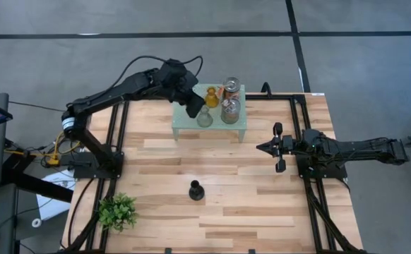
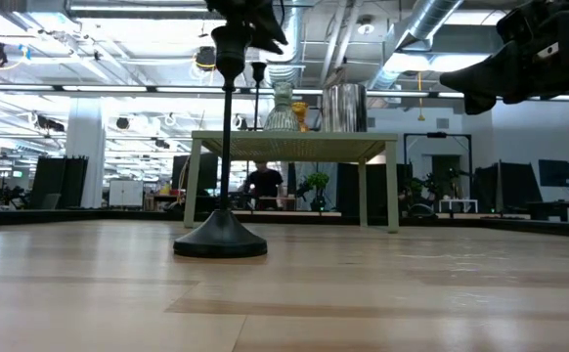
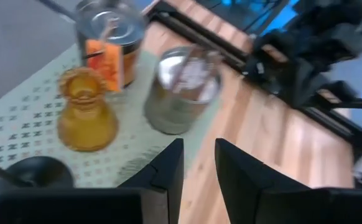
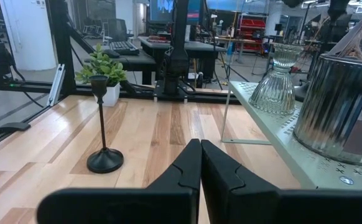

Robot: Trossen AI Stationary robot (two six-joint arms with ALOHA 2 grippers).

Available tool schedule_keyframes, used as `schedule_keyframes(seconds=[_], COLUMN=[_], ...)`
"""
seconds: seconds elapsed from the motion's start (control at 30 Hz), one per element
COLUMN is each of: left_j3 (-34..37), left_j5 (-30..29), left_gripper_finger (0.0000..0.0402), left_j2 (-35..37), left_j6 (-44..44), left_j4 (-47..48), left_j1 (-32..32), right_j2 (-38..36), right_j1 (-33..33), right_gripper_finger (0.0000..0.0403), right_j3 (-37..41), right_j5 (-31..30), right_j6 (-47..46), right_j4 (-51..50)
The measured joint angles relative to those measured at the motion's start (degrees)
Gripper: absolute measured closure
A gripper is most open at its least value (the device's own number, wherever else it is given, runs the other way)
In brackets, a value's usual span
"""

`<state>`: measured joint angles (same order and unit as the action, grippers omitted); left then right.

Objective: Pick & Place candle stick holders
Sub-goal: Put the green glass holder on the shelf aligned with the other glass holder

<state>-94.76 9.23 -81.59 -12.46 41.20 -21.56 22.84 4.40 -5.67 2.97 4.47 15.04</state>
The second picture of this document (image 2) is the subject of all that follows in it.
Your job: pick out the black ceiling dome camera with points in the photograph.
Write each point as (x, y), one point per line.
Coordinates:
(205, 58)

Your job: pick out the long ceiling light strip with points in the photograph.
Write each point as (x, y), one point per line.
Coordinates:
(103, 88)

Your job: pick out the green potted plant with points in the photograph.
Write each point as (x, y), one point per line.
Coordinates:
(318, 181)

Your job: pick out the black aluminium table frame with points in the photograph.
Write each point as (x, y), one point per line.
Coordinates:
(534, 226)

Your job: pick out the black partition panels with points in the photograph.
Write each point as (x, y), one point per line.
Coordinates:
(59, 181)

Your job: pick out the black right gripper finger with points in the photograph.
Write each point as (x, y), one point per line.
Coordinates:
(477, 103)
(480, 78)

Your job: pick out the large black panel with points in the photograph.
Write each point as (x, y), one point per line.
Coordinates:
(509, 188)

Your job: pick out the pale green perforated metal shelf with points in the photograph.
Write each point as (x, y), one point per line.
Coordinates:
(294, 144)

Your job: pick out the corrugated silver ventilation duct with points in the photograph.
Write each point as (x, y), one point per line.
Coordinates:
(289, 68)

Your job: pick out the person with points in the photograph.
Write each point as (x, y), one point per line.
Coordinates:
(264, 183)

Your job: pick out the black wall monitor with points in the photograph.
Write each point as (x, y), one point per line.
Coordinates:
(555, 173)

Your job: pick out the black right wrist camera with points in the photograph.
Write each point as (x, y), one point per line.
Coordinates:
(519, 22)

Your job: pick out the amber ribbed glass candle holder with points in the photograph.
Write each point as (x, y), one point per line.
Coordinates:
(301, 110)

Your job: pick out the tall black candlestick holder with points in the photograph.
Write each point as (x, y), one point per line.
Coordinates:
(258, 71)
(221, 239)

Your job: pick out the small white table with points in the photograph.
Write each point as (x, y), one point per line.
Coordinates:
(458, 201)

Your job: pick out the black metal frame stand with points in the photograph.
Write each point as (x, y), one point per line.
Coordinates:
(436, 135)

